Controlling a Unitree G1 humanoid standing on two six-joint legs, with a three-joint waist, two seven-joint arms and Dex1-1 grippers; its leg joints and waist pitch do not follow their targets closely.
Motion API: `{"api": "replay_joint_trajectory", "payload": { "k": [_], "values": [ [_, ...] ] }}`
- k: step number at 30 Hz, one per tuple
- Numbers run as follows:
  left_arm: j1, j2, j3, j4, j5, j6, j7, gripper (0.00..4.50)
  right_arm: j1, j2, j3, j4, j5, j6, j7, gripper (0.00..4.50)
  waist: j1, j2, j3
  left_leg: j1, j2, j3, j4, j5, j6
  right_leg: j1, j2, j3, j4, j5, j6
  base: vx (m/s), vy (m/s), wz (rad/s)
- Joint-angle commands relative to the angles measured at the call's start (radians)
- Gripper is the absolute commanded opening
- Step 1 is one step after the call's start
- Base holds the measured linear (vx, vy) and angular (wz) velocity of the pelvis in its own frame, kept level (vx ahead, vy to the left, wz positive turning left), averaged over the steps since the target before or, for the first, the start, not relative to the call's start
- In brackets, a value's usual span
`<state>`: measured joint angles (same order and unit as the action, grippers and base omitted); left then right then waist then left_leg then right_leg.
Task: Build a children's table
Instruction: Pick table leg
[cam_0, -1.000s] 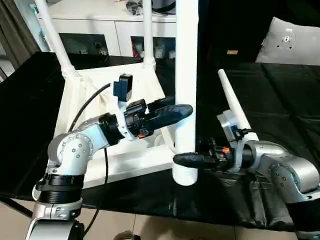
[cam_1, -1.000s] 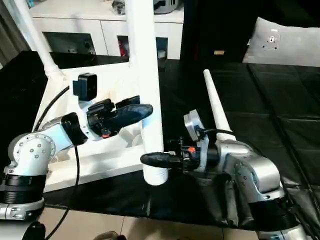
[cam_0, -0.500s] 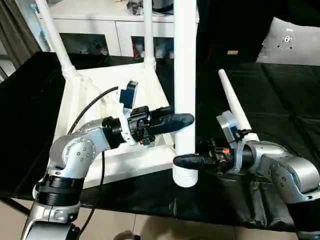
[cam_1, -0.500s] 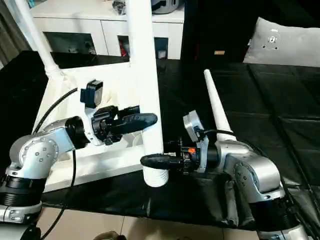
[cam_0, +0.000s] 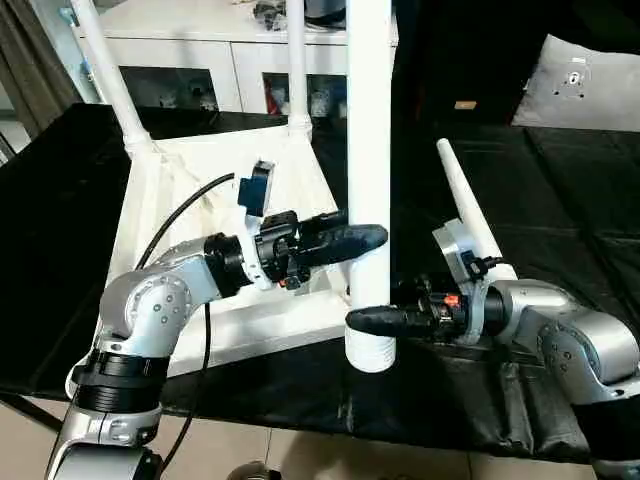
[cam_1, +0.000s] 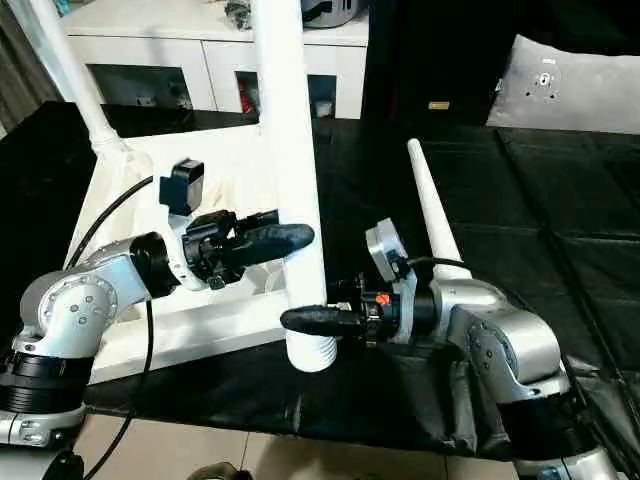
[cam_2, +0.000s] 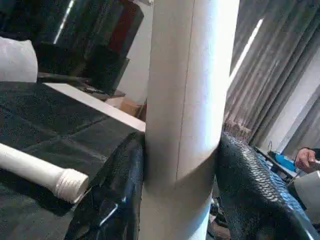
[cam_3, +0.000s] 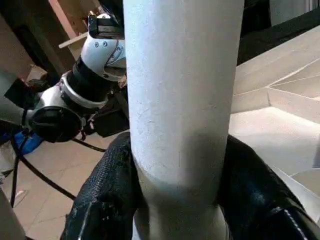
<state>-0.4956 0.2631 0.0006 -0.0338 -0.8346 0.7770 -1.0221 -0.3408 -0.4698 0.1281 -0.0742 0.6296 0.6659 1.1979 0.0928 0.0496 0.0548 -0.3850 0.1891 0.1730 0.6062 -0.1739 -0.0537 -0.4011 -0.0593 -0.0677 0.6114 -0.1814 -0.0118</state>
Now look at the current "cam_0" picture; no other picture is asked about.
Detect white plastic table leg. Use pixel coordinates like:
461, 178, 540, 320
434, 138, 520, 285
343, 0, 402, 375
284, 0, 315, 139
69, 0, 154, 159

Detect white plastic table top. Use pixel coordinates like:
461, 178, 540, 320
65, 124, 362, 399

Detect brown rounded robot part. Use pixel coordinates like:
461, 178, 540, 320
227, 460, 282, 480

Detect dark helmet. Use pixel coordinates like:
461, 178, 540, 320
302, 0, 350, 30

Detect black cabinet gold label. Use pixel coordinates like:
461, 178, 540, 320
392, 0, 547, 126

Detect white cabinet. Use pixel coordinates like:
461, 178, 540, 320
74, 0, 400, 120

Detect black bundle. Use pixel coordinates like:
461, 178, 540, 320
252, 0, 290, 27

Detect light blue hanging strip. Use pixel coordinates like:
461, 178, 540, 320
58, 0, 101, 104

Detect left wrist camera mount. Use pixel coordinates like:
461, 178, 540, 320
231, 158, 280, 292

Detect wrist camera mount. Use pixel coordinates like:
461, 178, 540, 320
431, 216, 490, 347
231, 158, 280, 292

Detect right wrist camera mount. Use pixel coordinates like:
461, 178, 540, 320
431, 216, 490, 347

